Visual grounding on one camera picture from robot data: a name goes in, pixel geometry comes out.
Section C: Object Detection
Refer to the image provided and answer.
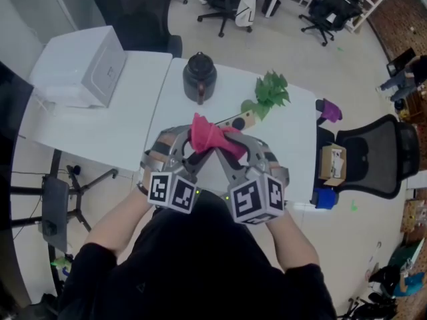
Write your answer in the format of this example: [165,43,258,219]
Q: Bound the person's right hand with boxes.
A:
[263,147,284,175]

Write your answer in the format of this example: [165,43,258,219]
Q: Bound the black kettle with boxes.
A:
[181,51,218,106]

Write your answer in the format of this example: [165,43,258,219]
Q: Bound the blue container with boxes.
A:
[310,187,337,211]

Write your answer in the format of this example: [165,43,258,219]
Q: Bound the black tripod stand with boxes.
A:
[65,164,119,233]

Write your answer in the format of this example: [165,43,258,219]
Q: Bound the black waste bin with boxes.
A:
[261,0,282,18]

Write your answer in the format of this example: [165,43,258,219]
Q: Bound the black high-back office chair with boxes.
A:
[92,0,183,59]

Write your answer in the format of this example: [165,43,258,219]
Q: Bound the person's black shirt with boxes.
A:
[56,188,338,320]

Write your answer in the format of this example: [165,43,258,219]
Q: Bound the green floor toy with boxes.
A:
[49,255,73,276]

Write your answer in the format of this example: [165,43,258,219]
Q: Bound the white storage shelving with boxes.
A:
[340,0,400,35]

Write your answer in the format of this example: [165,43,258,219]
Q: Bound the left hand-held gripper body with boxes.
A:
[139,125,201,215]

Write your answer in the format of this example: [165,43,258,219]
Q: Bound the red cleaning cloth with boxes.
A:
[189,111,248,159]

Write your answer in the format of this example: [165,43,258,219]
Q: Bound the grey device box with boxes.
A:
[37,175,70,251]

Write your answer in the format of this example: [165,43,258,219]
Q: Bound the green panel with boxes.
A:
[388,241,423,269]

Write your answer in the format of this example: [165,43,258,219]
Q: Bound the white box appliance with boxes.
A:
[27,25,128,109]

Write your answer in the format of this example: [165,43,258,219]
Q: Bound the black mesh office chair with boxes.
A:
[315,113,421,200]

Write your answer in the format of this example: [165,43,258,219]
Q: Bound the open cardboard box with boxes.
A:
[318,142,348,188]

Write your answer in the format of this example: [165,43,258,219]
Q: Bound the black backpack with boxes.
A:
[19,293,61,320]

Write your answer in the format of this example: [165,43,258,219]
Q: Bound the black bag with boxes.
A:
[368,265,401,291]

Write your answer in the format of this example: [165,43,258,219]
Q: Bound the person's right forearm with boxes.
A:
[265,208,320,275]

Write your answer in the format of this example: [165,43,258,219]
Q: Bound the person's left forearm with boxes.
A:
[83,187,157,258]

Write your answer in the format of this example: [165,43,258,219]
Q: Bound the green leafy plant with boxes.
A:
[240,70,292,123]

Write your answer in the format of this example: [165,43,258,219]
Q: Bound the person's left hand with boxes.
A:
[149,137,176,163]

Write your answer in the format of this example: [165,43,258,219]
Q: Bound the white garment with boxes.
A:
[233,0,258,28]

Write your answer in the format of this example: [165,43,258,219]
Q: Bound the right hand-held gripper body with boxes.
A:
[226,138,290,225]

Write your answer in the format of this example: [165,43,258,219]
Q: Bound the grey metal cabinet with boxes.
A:
[8,0,79,45]

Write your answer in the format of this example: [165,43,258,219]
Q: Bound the black laptop case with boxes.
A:
[386,47,418,78]

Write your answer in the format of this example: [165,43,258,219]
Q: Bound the purple cloth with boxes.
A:
[316,98,344,123]

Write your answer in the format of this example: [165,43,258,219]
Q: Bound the beige remote control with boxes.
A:
[213,109,257,135]

